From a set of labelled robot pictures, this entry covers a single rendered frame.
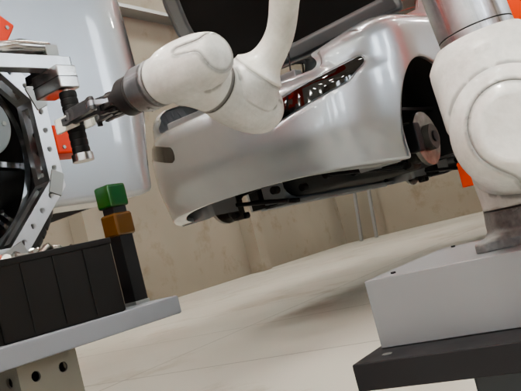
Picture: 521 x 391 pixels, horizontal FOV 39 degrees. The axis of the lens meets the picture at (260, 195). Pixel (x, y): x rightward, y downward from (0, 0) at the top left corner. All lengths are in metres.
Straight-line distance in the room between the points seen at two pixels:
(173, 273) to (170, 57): 10.33
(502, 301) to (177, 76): 0.63
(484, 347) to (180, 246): 10.90
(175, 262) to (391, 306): 10.57
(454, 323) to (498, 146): 0.31
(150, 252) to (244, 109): 9.92
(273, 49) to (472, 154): 0.57
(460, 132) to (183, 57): 0.53
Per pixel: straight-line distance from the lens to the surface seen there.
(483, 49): 0.96
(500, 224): 1.16
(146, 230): 11.27
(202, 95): 1.30
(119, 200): 1.28
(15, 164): 1.83
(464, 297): 1.09
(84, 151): 1.52
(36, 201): 1.71
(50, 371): 1.11
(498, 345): 1.00
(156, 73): 1.30
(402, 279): 1.11
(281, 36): 1.37
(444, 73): 0.98
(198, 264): 12.08
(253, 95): 1.36
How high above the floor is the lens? 0.50
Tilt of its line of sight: 4 degrees up
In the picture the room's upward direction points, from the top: 14 degrees counter-clockwise
